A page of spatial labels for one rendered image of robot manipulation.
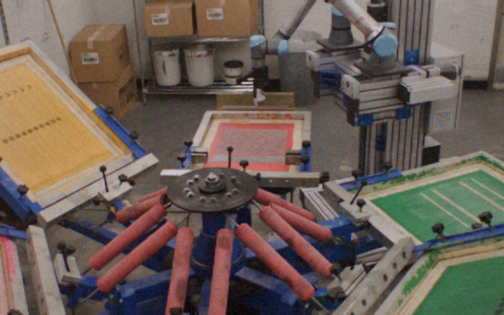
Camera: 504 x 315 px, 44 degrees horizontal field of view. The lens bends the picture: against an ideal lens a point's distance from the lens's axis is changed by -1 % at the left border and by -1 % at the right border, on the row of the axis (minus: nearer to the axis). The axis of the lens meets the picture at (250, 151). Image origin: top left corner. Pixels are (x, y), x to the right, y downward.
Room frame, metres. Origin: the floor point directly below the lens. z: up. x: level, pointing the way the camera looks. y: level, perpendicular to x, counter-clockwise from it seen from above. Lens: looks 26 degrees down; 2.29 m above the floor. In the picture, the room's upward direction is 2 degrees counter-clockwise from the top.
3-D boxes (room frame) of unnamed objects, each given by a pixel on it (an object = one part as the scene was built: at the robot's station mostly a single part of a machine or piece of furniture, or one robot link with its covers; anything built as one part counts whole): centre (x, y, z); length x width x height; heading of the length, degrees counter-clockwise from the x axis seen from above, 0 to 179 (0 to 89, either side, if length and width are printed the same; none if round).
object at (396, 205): (2.13, -0.71, 1.05); 1.08 x 0.61 x 0.23; 113
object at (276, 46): (3.07, -0.16, 1.39); 0.11 x 0.11 x 0.08; 82
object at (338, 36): (3.58, -0.56, 1.31); 0.15 x 0.15 x 0.10
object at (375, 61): (3.11, -0.70, 1.31); 0.15 x 0.15 x 0.10
